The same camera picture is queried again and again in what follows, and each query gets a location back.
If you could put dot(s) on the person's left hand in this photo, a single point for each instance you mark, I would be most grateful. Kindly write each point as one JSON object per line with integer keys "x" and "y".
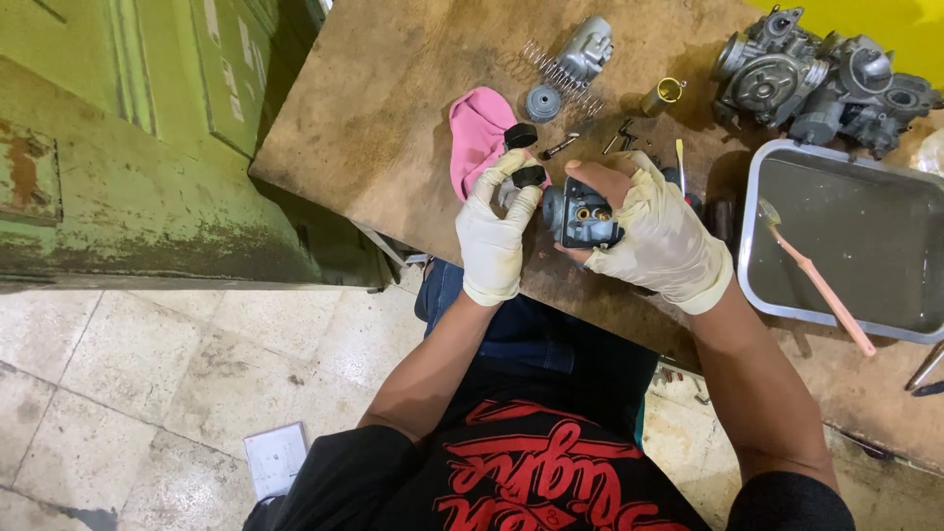
{"x": 490, "y": 243}

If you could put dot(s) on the person's right hand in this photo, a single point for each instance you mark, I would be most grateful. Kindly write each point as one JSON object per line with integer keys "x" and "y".
{"x": 664, "y": 236}

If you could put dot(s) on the grey carburetor body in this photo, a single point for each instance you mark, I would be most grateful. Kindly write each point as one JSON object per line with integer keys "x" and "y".
{"x": 579, "y": 214}

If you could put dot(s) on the black twin carburetor float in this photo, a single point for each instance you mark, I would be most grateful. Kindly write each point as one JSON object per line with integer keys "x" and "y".
{"x": 521, "y": 136}

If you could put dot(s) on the dark cylindrical part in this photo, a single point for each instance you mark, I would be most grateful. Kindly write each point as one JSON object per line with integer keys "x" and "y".
{"x": 721, "y": 220}

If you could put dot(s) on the blue jeans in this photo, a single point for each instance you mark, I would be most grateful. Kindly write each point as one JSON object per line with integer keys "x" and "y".
{"x": 531, "y": 324}

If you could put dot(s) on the small metal screws and needle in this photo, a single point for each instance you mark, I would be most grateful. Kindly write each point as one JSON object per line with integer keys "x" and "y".
{"x": 625, "y": 136}

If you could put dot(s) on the pink cloth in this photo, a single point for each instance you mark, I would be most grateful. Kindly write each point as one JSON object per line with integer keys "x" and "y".
{"x": 476, "y": 136}

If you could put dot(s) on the small metal jet screw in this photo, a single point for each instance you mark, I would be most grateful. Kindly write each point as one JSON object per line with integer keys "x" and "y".
{"x": 560, "y": 145}

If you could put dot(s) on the brass coloured cylinder slide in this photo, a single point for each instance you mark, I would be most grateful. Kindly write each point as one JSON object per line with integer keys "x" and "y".
{"x": 658, "y": 97}

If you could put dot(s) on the round grey metal cap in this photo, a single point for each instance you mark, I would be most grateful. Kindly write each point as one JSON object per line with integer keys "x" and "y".
{"x": 543, "y": 103}

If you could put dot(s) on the pink toothbrush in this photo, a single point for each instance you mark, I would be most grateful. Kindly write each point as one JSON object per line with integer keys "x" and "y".
{"x": 818, "y": 284}

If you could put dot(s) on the long metal coil spring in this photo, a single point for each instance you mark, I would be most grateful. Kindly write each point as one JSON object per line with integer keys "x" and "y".
{"x": 560, "y": 77}

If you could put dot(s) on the rectangular metal tray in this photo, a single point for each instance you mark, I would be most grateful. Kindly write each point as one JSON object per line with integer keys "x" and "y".
{"x": 855, "y": 243}

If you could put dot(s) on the grey carburetor with round cover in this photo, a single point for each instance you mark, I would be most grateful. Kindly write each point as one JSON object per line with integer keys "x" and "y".
{"x": 767, "y": 74}

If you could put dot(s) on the silver carburetor float bowl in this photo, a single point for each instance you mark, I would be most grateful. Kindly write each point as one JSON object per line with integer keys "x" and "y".
{"x": 586, "y": 48}

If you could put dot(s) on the black shirt with red print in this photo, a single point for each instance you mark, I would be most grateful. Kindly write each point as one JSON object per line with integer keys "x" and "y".
{"x": 531, "y": 472}

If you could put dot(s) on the dark grey carburetor assembly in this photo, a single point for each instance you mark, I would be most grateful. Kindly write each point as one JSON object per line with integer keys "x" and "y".
{"x": 863, "y": 96}

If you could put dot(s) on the clear plastic bag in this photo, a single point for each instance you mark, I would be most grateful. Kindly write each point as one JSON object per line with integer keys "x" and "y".
{"x": 931, "y": 151}

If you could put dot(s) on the silver metal tool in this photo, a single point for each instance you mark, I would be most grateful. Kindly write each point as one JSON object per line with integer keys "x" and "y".
{"x": 925, "y": 366}

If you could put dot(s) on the white paper booklet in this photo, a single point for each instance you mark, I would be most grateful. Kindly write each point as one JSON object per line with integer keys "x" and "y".
{"x": 275, "y": 459}

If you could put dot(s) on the green metal cabinet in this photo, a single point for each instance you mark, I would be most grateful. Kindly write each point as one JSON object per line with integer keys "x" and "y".
{"x": 147, "y": 147}

